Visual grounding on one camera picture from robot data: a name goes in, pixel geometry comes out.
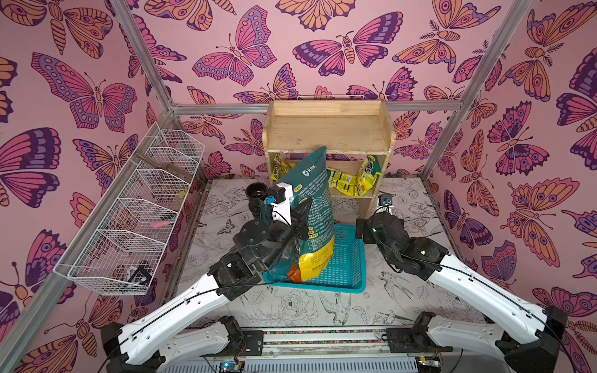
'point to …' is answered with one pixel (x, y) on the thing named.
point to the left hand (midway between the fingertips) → (313, 198)
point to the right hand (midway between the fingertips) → (368, 221)
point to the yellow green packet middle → (343, 181)
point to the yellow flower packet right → (370, 170)
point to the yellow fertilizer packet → (281, 167)
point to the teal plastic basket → (347, 272)
